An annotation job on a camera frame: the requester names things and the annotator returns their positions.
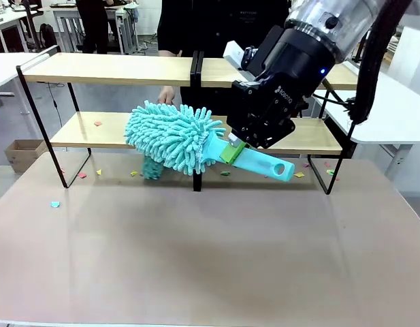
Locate teal microfibre duster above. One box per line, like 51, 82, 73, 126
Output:
123, 99, 295, 185

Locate person in black shirt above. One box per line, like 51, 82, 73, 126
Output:
157, 0, 292, 119

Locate white side table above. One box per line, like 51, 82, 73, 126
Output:
0, 52, 47, 119
311, 66, 420, 146

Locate person's right hand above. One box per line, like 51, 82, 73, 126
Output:
157, 85, 177, 105

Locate person in dark clothes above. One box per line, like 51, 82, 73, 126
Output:
75, 0, 110, 55

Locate black right arm cable sleeve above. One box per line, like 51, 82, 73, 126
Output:
345, 0, 415, 127

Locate black backpack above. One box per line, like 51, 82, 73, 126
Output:
38, 22, 58, 52

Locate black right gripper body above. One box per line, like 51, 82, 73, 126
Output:
226, 25, 336, 129

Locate white office desk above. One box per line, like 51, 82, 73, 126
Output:
42, 3, 141, 55

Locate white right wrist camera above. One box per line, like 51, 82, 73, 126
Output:
222, 40, 259, 74

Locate cardboard box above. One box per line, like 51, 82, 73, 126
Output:
4, 139, 48, 174

